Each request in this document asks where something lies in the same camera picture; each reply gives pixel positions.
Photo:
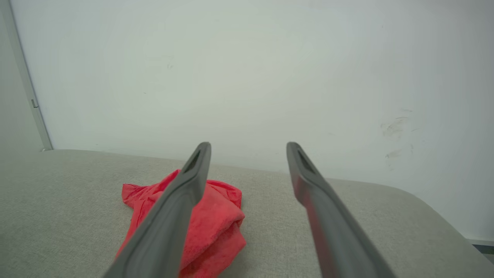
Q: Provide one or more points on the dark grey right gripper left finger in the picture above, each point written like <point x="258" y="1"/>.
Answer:
<point x="166" y="231"/>

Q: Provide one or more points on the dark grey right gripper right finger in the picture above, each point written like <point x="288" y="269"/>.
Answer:
<point x="335" y="235"/>

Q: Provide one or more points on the red basketball jersey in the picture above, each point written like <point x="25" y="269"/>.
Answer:
<point x="216" y="231"/>

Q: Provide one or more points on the grey door frame strip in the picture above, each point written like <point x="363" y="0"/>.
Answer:
<point x="37" y="116"/>

